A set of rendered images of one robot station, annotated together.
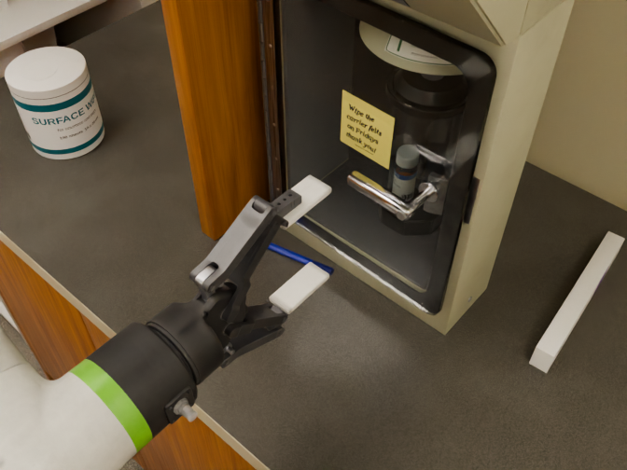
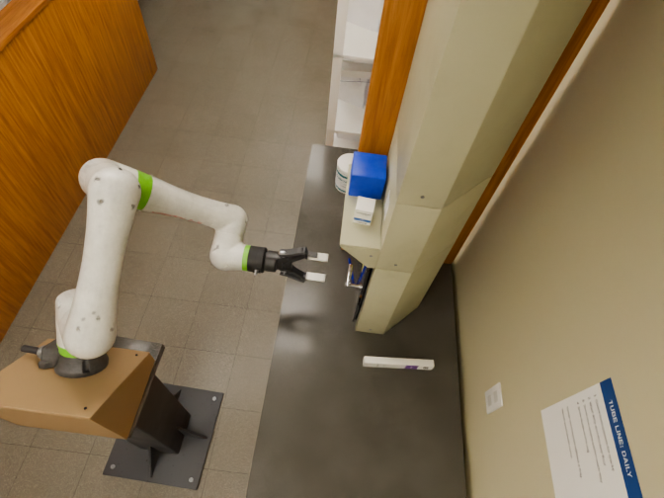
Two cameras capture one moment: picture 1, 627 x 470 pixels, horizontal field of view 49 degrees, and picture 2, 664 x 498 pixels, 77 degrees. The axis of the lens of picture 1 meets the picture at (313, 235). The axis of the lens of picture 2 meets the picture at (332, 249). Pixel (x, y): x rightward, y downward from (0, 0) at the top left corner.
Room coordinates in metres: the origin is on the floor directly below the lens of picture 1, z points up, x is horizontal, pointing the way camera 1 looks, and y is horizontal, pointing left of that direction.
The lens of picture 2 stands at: (-0.01, -0.58, 2.47)
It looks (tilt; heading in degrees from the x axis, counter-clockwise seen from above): 56 degrees down; 48
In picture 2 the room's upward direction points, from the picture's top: 8 degrees clockwise
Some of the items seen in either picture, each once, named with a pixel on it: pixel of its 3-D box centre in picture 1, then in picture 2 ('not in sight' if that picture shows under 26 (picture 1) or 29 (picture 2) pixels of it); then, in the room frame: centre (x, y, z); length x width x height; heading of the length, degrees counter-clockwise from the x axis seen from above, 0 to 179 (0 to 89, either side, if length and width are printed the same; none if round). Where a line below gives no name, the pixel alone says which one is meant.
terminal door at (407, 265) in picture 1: (358, 153); (364, 262); (0.63, -0.05, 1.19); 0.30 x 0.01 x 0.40; 47
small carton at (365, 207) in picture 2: not in sight; (364, 210); (0.56, -0.06, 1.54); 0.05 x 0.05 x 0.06; 43
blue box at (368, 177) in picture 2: not in sight; (367, 175); (0.65, 0.03, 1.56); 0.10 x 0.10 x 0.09; 49
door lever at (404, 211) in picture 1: (390, 188); (354, 277); (0.56, -0.09, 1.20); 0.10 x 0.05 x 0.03; 47
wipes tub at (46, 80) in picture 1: (57, 103); (349, 174); (0.97, 0.44, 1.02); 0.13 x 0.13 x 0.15
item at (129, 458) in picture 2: not in sight; (141, 412); (-0.32, 0.17, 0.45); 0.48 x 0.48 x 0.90; 47
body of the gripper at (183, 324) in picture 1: (204, 325); (279, 262); (0.37, 0.10, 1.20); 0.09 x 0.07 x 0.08; 139
